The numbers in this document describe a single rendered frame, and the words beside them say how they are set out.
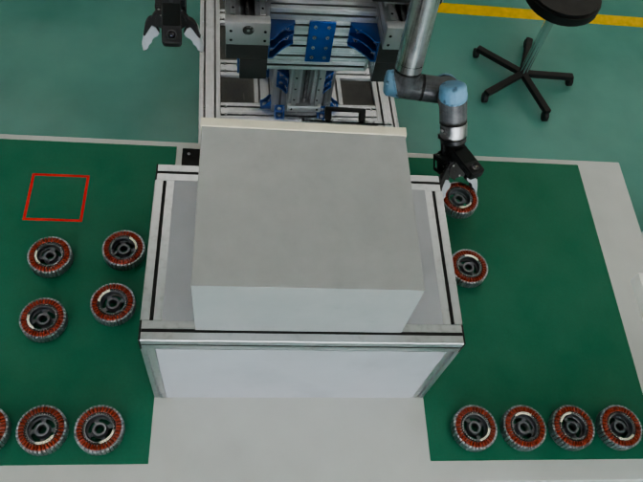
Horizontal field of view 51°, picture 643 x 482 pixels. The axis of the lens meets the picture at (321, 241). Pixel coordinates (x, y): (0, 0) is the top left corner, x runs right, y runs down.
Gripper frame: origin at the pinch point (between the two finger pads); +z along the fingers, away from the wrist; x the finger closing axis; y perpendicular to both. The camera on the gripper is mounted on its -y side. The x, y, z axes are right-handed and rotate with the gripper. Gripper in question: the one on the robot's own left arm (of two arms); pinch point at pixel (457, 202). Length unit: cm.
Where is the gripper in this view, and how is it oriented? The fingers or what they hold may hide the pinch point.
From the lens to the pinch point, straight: 203.5
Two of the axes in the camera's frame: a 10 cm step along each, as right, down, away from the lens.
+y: -4.3, -4.4, 7.9
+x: -9.0, 3.2, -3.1
